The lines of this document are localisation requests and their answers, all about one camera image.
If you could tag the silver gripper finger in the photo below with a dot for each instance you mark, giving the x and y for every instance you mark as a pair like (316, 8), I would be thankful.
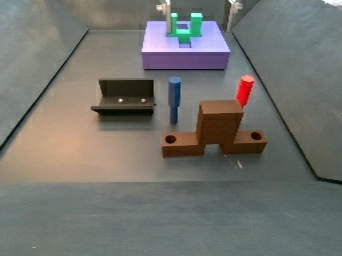
(236, 7)
(165, 8)

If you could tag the brown T-shaped block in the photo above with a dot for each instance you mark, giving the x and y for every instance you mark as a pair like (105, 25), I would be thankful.
(220, 118)

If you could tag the purple base board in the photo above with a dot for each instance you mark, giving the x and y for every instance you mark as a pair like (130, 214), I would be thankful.
(208, 53)

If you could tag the green U-shaped block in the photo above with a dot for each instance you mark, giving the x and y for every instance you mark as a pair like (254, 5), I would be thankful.
(186, 33)

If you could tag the blue peg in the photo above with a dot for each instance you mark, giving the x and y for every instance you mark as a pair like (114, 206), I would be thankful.
(174, 98)

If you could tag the red peg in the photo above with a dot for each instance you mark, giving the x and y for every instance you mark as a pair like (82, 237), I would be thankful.
(245, 88)

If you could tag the black angle bracket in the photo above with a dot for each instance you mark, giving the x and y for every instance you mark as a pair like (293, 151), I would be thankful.
(126, 95)

